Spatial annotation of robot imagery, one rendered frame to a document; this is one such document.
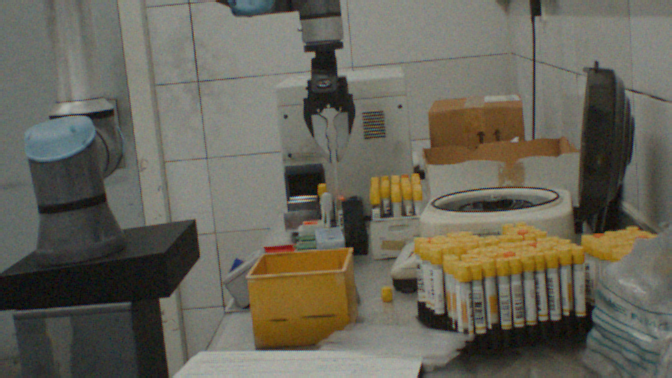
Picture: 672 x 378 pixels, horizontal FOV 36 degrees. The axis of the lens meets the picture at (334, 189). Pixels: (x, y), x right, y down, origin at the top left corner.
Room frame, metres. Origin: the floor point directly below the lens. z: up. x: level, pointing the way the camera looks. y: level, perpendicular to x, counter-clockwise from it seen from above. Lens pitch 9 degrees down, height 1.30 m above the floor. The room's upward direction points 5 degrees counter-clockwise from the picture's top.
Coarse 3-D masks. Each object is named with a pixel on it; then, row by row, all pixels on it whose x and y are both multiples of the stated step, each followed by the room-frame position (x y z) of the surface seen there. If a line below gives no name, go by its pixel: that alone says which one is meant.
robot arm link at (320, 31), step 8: (304, 24) 1.85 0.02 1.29; (312, 24) 1.84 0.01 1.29; (320, 24) 1.83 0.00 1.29; (328, 24) 1.84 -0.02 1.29; (336, 24) 1.84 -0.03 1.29; (304, 32) 1.85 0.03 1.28; (312, 32) 1.84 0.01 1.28; (320, 32) 1.83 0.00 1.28; (328, 32) 1.83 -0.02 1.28; (336, 32) 1.84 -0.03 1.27; (304, 40) 1.85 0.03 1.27; (312, 40) 1.84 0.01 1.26; (320, 40) 1.83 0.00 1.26; (328, 40) 1.84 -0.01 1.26; (336, 40) 1.85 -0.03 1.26
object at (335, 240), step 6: (336, 228) 1.60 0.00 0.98; (318, 234) 1.57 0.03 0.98; (324, 234) 1.57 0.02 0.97; (330, 234) 1.56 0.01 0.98; (336, 234) 1.56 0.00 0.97; (318, 240) 1.53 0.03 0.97; (324, 240) 1.52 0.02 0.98; (330, 240) 1.52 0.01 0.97; (336, 240) 1.52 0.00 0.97; (342, 240) 1.52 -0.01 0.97; (318, 246) 1.52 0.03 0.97; (324, 246) 1.51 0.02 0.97; (330, 246) 1.51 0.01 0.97; (336, 246) 1.51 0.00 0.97; (342, 246) 1.52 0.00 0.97
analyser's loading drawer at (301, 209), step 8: (296, 200) 2.09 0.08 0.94; (304, 200) 2.10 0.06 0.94; (312, 200) 2.06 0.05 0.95; (296, 208) 2.06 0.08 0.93; (304, 208) 2.06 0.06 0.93; (312, 208) 2.06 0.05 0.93; (288, 216) 2.01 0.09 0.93; (296, 216) 2.00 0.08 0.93; (304, 216) 2.00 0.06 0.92; (312, 216) 2.00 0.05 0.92; (288, 224) 2.01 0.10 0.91; (296, 224) 2.00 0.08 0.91
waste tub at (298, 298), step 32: (288, 256) 1.46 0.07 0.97; (320, 256) 1.46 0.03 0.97; (352, 256) 1.45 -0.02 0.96; (256, 288) 1.34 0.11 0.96; (288, 288) 1.34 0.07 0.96; (320, 288) 1.33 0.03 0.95; (352, 288) 1.41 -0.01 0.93; (256, 320) 1.34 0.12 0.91; (288, 320) 1.34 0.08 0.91; (320, 320) 1.33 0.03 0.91; (352, 320) 1.37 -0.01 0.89
